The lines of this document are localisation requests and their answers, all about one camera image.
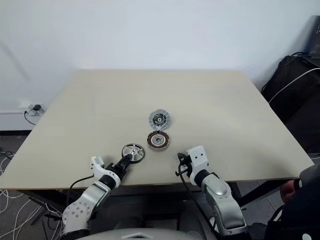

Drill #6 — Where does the black adapter cable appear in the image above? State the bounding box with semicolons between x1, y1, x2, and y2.
23;109;37;125

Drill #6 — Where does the bystander person body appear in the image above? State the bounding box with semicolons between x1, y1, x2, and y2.
266;163;320;240

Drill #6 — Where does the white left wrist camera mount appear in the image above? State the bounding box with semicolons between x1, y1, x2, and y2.
89;156;121;189

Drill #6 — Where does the silver motor housing circuit board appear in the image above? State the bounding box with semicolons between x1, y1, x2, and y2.
148;108;173;131

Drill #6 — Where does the copper wound motor stator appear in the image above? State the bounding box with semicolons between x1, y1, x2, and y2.
145;130;170;152

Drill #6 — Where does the large black bag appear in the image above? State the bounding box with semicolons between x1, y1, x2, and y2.
261;55;320;154

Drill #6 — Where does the bystander bare hand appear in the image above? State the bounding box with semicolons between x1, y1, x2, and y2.
279;181;301;205

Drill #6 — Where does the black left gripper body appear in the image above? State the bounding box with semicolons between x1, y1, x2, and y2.
104;159;129;177

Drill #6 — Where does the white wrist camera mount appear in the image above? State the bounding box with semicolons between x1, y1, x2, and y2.
89;156;121;189
186;145;210;186

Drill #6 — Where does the dark monitor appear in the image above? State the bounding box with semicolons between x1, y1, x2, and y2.
306;14;320;60

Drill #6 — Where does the grey robot torso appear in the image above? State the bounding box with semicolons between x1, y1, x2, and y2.
84;219;220;240

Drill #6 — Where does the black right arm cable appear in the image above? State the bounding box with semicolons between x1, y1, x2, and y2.
176;152;221;235

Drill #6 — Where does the white cable over bag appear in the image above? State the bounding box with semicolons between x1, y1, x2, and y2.
268;67;320;103

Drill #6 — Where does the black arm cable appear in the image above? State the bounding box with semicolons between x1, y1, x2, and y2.
68;174;98;199
176;152;221;235

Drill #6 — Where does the white floor cable tangle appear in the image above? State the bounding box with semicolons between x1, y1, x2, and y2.
0;149;63;240

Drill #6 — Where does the black spoked rotor wheel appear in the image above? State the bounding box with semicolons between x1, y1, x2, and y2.
121;143;146;165

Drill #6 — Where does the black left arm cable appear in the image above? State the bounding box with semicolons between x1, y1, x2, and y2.
68;174;98;199

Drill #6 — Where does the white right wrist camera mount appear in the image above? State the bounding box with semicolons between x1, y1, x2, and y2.
186;145;210;186

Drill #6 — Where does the white wall socket box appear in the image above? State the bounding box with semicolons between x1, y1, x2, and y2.
19;101;48;117

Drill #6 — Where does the black table frame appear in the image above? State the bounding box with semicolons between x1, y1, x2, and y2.
14;174;301;221

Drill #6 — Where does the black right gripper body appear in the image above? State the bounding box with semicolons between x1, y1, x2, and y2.
175;152;194;177

